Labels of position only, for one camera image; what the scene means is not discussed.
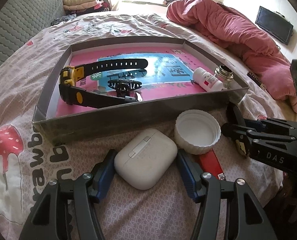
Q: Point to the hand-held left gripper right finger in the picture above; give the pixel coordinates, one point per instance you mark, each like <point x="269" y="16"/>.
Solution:
<point x="188" y="177"/>

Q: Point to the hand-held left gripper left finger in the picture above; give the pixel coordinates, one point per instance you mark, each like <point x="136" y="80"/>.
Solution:
<point x="106" y="175"/>

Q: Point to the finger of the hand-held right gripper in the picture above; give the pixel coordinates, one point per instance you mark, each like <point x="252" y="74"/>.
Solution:
<point x="271" y="127"/>
<point x="234" y="130"/>

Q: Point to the small gold object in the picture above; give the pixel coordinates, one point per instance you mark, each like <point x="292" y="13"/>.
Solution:
<point x="241" y="148"/>

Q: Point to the white earbuds case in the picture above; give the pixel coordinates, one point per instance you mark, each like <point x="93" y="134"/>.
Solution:
<point x="146" y="160"/>

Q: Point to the grey cardboard box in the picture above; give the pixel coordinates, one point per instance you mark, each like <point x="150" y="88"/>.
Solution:
<point x="113" y="120"/>

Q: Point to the small glass bottle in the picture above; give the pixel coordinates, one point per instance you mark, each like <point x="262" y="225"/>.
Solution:
<point x="224" y="75"/>

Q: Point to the white pill bottle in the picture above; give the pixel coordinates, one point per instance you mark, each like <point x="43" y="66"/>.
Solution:
<point x="208" y="80"/>

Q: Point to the black hair claw clip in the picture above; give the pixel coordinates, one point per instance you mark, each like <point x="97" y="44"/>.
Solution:
<point x="123" y="85"/>

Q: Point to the yellow and black wristwatch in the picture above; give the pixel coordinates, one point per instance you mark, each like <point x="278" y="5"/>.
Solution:
<point x="68" y="77"/>

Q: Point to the red flat box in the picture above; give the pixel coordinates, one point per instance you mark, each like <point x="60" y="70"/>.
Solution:
<point x="211" y="162"/>

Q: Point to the white ribbed jar lid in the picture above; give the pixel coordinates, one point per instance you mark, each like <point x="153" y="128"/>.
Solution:
<point x="196" y="130"/>

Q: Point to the strawberry print bed sheet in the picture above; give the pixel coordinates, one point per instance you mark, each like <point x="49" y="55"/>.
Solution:
<point x="143" y="212"/>

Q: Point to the black flat screen monitor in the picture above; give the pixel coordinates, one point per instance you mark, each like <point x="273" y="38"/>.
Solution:
<point x="273" y="26"/>

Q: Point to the pink duvet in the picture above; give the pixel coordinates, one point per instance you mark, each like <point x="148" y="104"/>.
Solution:
<point x="226" y="22"/>

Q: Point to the pink book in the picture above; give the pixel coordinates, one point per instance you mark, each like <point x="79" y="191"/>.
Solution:
<point x="83" y="60"/>

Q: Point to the patterned cloth on windowsill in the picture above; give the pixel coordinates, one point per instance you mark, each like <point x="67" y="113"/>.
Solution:
<point x="171" y="1"/>

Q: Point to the dark patterned cloth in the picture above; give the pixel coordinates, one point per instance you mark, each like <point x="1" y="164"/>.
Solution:
<point x="63" y="20"/>

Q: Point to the folded cream blanket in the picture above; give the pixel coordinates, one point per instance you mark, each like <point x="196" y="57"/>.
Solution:
<point x="79" y="2"/>

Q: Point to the grey quilted headboard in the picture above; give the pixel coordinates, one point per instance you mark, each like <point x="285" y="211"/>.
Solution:
<point x="18" y="17"/>

